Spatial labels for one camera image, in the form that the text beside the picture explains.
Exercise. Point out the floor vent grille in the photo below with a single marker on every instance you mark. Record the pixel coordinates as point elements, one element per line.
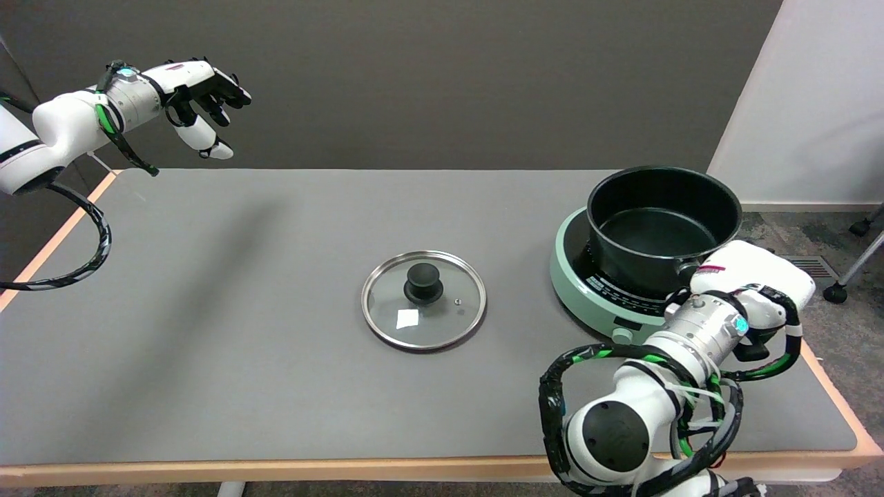
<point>815,267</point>

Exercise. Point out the mint green induction cooker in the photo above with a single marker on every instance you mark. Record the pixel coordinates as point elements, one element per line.
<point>583,297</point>

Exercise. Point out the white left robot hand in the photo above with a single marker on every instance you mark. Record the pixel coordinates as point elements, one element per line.
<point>188,74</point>

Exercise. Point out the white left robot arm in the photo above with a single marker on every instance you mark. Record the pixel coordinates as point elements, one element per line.
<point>62,124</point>

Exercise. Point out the glass lid with black knob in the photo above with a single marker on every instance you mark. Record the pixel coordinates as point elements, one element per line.
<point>423,300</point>

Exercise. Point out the black cooking pot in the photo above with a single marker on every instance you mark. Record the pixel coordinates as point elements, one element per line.
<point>656,235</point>

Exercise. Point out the grey table mat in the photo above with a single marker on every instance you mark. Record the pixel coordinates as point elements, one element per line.
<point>242,331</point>

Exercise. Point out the wooden table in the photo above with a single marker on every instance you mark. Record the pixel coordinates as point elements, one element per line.
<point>276,472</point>

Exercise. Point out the metal leg with black caster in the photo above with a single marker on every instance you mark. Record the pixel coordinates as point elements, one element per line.
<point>862,226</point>
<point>853,270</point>

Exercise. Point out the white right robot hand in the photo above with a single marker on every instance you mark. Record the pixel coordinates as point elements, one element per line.
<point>756,276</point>

